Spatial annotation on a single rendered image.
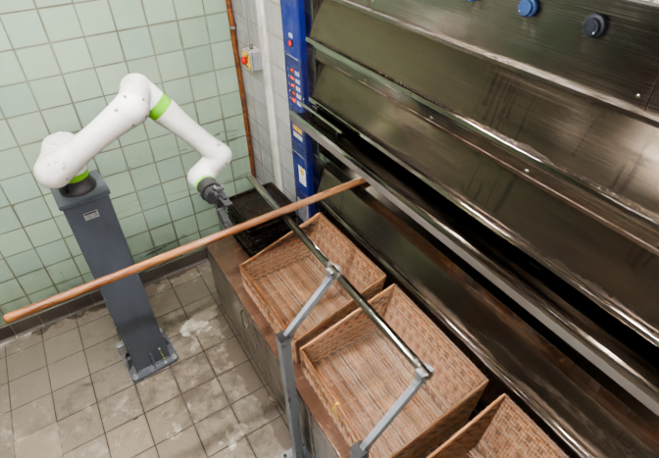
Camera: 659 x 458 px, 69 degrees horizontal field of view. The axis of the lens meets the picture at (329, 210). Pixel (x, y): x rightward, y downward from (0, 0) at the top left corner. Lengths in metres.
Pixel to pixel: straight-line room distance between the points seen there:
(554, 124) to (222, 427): 2.14
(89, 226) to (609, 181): 1.95
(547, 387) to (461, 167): 0.73
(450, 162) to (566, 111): 0.43
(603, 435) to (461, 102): 1.02
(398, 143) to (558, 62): 0.67
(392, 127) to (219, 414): 1.76
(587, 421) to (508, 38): 1.09
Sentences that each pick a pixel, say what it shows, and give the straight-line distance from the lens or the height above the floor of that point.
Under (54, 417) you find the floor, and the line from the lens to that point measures 3.08.
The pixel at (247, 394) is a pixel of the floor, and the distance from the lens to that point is 2.79.
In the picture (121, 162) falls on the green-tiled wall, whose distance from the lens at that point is 2.98.
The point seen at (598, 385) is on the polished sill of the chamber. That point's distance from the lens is 1.55.
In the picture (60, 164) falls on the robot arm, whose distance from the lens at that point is 2.00.
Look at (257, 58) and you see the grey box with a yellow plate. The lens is 2.61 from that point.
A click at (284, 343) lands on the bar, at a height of 0.93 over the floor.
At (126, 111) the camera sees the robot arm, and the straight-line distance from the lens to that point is 1.85.
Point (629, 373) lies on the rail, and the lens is 1.25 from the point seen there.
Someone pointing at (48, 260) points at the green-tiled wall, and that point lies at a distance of 3.25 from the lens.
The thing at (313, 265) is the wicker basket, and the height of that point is 0.59.
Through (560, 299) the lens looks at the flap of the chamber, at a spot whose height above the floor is 1.40.
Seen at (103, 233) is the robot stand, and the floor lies 0.99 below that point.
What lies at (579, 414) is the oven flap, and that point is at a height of 1.01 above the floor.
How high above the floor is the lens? 2.35
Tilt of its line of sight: 38 degrees down
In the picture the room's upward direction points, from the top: 2 degrees counter-clockwise
